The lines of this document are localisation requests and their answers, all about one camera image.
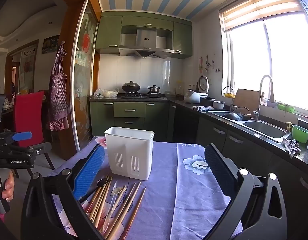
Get black plastic fork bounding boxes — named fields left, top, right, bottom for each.
left=79, top=178, right=108, bottom=204

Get clear plastic spoon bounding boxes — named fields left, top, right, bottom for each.
left=101, top=183, right=126, bottom=234

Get dark-tipped bamboo chopstick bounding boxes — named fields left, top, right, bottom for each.
left=121, top=187, right=147, bottom=240

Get tall chrome kitchen faucet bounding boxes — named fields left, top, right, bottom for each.
left=253, top=74, right=275, bottom=121

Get person's left hand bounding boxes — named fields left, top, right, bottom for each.
left=2, top=170, right=15, bottom=202

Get red-covered wooden chair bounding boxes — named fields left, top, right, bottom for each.
left=13, top=91, right=55, bottom=170

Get purple checkered apron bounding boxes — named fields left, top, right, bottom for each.
left=48, top=41, right=69, bottom=131

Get dark counter cabinets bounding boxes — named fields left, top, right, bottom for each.
left=170, top=99, right=308, bottom=239

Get purple floral tablecloth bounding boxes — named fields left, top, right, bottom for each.
left=47, top=135, right=243, bottom=240

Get stainless double sink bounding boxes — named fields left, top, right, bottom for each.
left=207, top=111, right=292, bottom=143

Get glass sliding door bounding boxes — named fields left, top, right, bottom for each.
left=69, top=0, right=98, bottom=152

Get green plastic basin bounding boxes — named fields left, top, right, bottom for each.
left=292, top=125, right=308, bottom=144

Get white plastic bags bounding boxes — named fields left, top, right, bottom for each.
left=93, top=88, right=119, bottom=98

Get wooden cutting board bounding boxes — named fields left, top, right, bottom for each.
left=234, top=88, right=260, bottom=114

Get white plastic utensil holder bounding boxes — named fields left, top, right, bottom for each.
left=105, top=127, right=154, bottom=181

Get white bowl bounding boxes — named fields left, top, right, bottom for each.
left=212, top=100, right=225, bottom=110

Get black wok with lid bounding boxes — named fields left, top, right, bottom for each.
left=121, top=81, right=140, bottom=93

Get white rice cooker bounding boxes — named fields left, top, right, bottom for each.
left=184, top=75, right=209, bottom=104

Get gas stove top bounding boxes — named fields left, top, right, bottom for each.
left=119, top=93, right=167, bottom=99

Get green lower cabinets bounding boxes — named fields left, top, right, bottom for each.
left=90, top=101, right=169, bottom=142

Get green cabinets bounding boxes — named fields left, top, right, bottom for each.
left=90, top=101, right=169, bottom=142
left=95, top=10, right=192, bottom=59

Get small steel pot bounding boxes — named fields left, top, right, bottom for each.
left=148, top=85, right=160, bottom=94

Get green upper cabinets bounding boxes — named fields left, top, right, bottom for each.
left=95, top=10, right=192, bottom=59

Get stainless range hood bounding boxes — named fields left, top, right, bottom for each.
left=118, top=28, right=175, bottom=59

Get window roller blind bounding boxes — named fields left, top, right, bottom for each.
left=219, top=0, right=304, bottom=32

